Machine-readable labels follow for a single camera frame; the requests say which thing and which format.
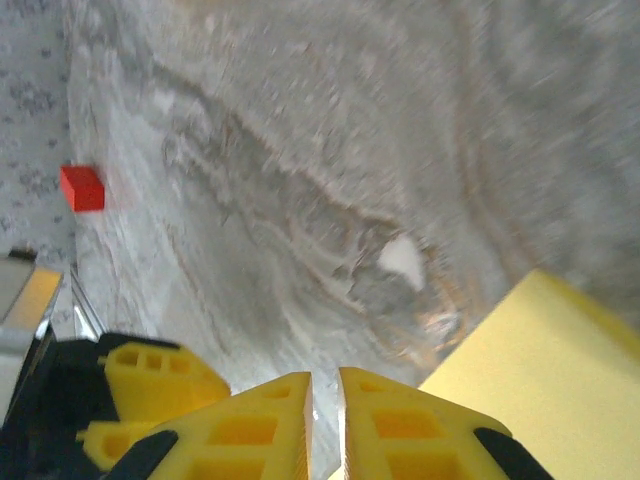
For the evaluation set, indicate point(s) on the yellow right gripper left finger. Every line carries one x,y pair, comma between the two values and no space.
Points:
250,430

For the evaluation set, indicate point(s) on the red block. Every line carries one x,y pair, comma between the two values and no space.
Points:
85,192

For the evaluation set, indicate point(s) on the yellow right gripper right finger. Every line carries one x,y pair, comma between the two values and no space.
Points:
400,430

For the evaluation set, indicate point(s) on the pale yellow paper sheet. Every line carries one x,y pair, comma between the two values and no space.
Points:
540,380

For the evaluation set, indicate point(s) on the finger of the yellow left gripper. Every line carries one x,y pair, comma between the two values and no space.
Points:
115,440
170,390

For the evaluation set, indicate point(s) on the aluminium frame rail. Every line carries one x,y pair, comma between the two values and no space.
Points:
15,345

